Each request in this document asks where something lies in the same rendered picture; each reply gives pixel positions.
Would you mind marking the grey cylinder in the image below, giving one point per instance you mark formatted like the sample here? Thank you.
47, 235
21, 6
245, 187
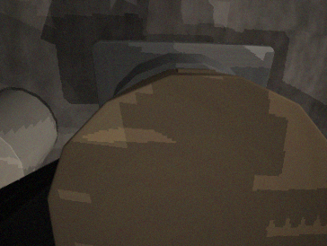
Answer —
27, 134

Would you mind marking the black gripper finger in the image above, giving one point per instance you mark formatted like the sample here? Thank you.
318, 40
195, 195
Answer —
24, 209

